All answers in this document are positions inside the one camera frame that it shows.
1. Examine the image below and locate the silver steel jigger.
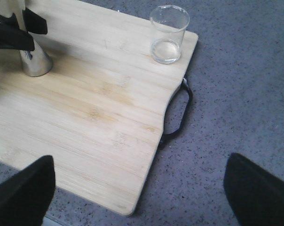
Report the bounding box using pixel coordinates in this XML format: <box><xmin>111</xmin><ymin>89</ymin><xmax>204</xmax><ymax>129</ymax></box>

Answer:
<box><xmin>8</xmin><ymin>0</ymin><xmax>53</xmax><ymax>77</ymax></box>

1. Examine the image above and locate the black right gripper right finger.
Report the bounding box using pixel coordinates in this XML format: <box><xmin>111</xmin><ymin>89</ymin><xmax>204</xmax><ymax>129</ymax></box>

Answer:
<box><xmin>223</xmin><ymin>153</ymin><xmax>284</xmax><ymax>226</ymax></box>

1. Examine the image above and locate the wooden cutting board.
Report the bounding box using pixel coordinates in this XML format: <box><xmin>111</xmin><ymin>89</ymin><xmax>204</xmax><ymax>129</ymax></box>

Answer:
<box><xmin>0</xmin><ymin>0</ymin><xmax>198</xmax><ymax>216</ymax></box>

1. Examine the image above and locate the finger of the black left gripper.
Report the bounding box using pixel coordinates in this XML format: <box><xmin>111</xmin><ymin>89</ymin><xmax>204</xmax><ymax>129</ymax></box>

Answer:
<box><xmin>0</xmin><ymin>13</ymin><xmax>35</xmax><ymax>51</ymax></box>
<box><xmin>23</xmin><ymin>8</ymin><xmax>48</xmax><ymax>34</ymax></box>

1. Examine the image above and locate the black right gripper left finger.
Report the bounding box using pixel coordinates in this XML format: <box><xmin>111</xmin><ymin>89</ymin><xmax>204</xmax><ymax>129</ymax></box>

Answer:
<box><xmin>0</xmin><ymin>155</ymin><xmax>55</xmax><ymax>226</ymax></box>

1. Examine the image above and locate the black cutting board handle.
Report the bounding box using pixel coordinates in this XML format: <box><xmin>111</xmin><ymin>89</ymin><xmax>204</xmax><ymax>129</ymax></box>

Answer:
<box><xmin>158</xmin><ymin>78</ymin><xmax>193</xmax><ymax>149</ymax></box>

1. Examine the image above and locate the clear glass beaker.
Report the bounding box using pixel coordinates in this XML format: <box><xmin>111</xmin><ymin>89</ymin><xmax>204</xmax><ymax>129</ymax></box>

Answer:
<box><xmin>150</xmin><ymin>5</ymin><xmax>190</xmax><ymax>65</ymax></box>

